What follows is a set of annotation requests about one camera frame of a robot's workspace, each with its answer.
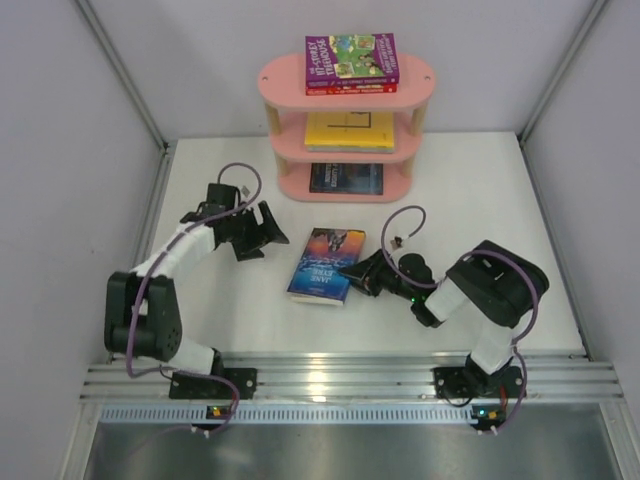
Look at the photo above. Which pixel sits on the yellow Little Prince book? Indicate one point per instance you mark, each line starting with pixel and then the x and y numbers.
pixel 350 128

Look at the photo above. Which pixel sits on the blue Jane Eyre book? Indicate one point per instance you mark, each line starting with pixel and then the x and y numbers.
pixel 316 278

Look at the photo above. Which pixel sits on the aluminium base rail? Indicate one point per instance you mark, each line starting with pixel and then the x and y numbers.
pixel 467 187

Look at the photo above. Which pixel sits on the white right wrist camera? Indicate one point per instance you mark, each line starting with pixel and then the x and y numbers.
pixel 397 242

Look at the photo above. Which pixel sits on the pale green hardcover book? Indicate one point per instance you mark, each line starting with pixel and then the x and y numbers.
pixel 350 149

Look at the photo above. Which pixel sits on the dark blue book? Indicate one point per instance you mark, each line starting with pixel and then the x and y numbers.
pixel 347 178

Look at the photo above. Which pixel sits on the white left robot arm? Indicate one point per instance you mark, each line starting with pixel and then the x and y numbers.
pixel 142 314

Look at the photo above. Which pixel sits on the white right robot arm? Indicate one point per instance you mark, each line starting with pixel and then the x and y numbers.
pixel 500 284

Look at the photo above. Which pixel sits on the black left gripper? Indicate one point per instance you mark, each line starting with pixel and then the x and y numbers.
pixel 262 234

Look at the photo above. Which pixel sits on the red treehouse book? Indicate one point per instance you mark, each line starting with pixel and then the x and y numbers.
pixel 352 90

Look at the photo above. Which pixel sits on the pink three-tier shelf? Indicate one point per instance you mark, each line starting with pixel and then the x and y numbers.
pixel 281 83

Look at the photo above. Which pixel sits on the purple treehouse book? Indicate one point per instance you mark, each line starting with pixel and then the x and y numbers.
pixel 351 60

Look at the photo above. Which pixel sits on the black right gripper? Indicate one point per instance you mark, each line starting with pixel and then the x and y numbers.
pixel 366 273

